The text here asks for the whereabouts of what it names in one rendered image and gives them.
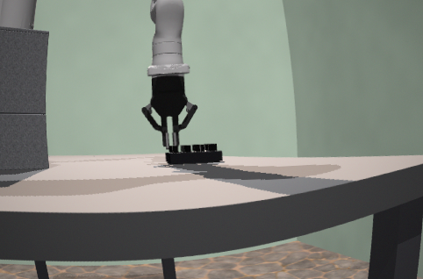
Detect black knob box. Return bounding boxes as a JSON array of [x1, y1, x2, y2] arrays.
[[165, 144, 223, 164]]

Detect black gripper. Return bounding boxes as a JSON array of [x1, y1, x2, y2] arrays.
[[141, 75, 197, 150]]

